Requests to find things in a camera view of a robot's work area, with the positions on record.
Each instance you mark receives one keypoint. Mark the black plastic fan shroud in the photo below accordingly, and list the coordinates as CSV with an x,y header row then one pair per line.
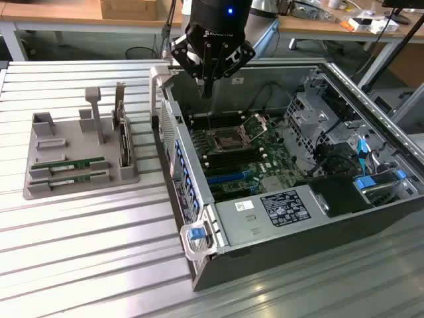
x,y
338,195

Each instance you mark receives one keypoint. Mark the grey metal cabinet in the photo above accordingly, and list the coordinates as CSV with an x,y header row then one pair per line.
x,y
407,109

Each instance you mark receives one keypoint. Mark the graphics card with metal bracket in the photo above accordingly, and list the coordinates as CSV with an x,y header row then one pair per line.
x,y
124,142

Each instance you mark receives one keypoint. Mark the blue expansion slot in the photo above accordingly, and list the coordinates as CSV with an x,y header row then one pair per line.
x,y
228,178

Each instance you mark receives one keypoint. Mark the wooden desk white frame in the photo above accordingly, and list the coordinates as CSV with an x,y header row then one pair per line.
x,y
49,13

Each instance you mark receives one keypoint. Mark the green RAM stick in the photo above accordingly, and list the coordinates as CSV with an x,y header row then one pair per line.
x,y
69,179
83,163

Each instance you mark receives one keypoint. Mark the white cup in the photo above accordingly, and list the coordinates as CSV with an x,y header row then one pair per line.
x,y
336,3

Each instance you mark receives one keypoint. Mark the perforated metal disk bay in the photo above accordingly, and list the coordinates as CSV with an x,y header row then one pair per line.
x,y
308,116

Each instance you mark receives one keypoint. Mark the grey power supply unit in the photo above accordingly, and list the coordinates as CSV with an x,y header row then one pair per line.
x,y
238,225

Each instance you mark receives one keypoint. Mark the black cooling fan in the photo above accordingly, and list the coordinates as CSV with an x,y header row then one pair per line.
x,y
336,160

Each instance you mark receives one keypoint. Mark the black expansion slot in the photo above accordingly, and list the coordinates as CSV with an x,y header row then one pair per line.
x,y
232,190

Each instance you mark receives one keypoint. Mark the grey plastic parts rack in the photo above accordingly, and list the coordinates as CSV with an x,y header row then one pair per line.
x,y
79,145

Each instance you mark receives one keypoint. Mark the green motherboard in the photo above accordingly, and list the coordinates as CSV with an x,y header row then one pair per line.
x,y
278,159

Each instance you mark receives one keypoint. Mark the thin socket locking lever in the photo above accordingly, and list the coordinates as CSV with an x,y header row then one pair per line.
x,y
209,122

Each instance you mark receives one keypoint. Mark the CPU socket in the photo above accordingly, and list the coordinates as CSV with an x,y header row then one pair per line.
x,y
228,140

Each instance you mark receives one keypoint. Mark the cluttered wooden desk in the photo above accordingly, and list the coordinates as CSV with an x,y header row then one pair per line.
x,y
314,28

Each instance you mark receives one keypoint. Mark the white product box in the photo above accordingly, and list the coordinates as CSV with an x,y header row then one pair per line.
x,y
381,24

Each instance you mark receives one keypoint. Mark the large brown box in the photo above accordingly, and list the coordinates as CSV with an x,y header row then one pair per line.
x,y
409,66

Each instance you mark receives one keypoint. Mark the black monitor base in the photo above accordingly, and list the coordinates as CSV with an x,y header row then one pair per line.
x,y
397,16

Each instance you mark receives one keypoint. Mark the silver chipset heatsink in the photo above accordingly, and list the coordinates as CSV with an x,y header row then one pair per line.
x,y
271,183

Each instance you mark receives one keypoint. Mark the blue case latch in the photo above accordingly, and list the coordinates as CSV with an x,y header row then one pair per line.
x,y
194,234

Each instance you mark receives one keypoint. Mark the cardboard box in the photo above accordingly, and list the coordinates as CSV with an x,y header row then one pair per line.
x,y
129,10

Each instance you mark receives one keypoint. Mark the black stand pole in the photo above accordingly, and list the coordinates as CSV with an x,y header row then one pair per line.
x,y
397,49

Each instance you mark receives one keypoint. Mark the metal socket cover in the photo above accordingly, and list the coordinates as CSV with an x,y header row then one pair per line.
x,y
255,127

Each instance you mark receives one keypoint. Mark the open grey PC case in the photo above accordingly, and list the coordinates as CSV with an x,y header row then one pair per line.
x,y
298,258

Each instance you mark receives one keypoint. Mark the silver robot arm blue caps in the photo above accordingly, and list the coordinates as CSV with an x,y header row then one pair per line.
x,y
266,36

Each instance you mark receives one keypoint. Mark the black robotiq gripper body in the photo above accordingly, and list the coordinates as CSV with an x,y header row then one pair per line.
x,y
215,30

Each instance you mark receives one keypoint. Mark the black RAM slot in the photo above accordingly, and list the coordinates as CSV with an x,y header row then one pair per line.
x,y
235,161
220,124
232,153
218,118

